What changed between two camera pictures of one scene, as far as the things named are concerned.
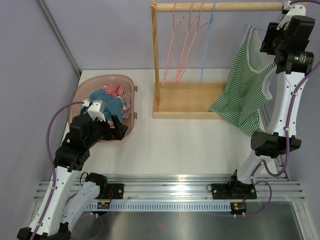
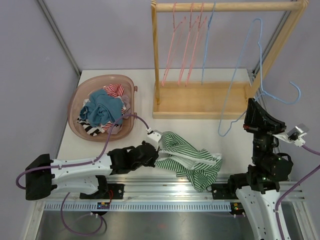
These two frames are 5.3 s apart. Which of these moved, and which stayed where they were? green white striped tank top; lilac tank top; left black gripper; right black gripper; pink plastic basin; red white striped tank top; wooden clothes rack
Moved: left black gripper; right black gripper; green white striped tank top
Stayed: pink plastic basin; wooden clothes rack; red white striped tank top; lilac tank top
